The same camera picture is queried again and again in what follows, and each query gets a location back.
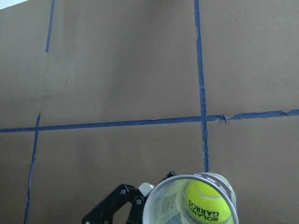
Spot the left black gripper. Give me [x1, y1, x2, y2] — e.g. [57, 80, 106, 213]
[81, 182, 155, 224]

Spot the clear tennis ball can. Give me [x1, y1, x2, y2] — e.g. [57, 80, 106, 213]
[142, 172, 239, 224]

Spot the tennis ball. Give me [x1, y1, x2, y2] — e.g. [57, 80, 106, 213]
[185, 180, 232, 224]

